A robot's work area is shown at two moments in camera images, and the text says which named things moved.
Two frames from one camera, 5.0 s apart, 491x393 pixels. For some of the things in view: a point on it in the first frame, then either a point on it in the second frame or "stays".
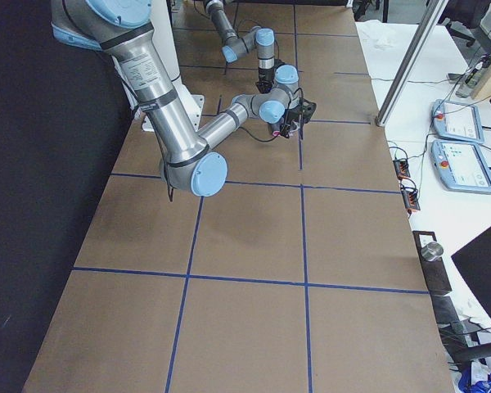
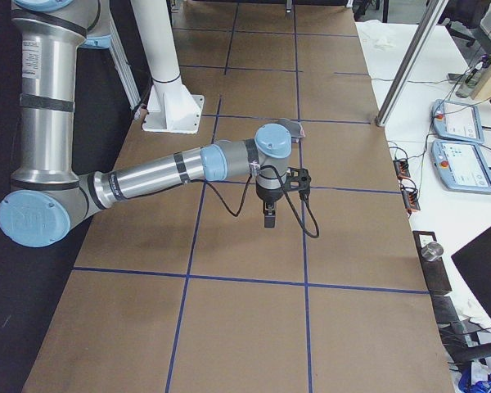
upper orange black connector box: [402, 169] stays
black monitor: [484, 261] stays
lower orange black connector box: [410, 196] stays
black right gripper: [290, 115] to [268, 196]
